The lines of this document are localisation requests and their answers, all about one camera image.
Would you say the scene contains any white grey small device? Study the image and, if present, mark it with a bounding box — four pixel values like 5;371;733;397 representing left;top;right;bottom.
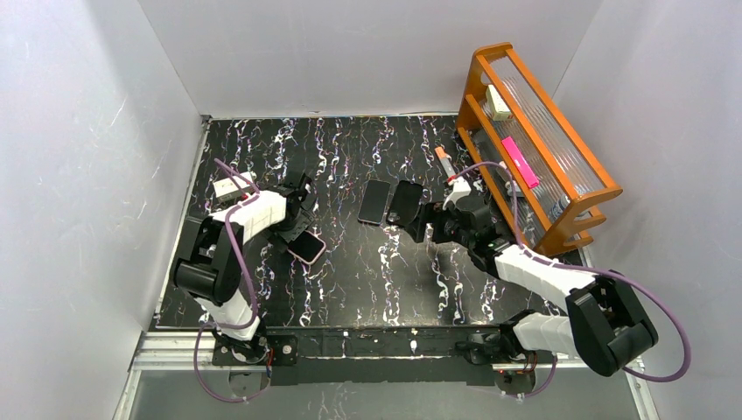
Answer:
498;161;524;198

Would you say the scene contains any orange grey marker pen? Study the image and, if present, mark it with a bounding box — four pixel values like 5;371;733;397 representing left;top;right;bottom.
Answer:
435;146;456;178

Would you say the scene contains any pink flat box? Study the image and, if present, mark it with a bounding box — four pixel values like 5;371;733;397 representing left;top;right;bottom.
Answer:
501;136;540;189

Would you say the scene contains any orange wooden shelf rack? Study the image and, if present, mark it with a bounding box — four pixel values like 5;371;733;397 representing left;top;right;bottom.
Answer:
456;43;623;256

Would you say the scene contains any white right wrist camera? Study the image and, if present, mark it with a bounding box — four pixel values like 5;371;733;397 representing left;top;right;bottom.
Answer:
443;177;472;210

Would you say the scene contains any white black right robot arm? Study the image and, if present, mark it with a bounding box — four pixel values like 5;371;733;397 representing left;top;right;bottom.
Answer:
404;195;659;376

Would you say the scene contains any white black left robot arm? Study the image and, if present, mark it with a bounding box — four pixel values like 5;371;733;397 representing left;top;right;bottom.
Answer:
169;171;326;343

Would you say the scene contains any black screen smartphone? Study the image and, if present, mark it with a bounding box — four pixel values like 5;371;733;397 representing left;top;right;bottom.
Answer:
357;179;390;226

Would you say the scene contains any cream white box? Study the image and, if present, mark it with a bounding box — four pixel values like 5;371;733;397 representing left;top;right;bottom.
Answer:
482;84;514;122

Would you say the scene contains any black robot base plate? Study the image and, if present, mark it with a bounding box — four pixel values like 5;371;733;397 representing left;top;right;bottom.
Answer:
211;324;537;396

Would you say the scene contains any white red small box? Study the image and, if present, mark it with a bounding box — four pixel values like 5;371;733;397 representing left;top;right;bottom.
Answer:
212;171;253;203

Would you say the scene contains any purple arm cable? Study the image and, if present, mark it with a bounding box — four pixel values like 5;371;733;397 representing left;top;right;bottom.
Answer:
192;157;262;404
449;161;693;400

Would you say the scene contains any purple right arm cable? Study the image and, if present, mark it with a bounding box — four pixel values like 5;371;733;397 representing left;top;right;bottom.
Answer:
449;161;693;400

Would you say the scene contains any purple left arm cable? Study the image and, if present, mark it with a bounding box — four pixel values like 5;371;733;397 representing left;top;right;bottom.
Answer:
192;157;262;404

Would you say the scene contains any black phone case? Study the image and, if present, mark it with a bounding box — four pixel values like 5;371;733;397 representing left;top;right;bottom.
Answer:
386;180;424;227

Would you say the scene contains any pink cased smartphone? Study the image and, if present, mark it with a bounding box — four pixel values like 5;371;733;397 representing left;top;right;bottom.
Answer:
287;231;326;265

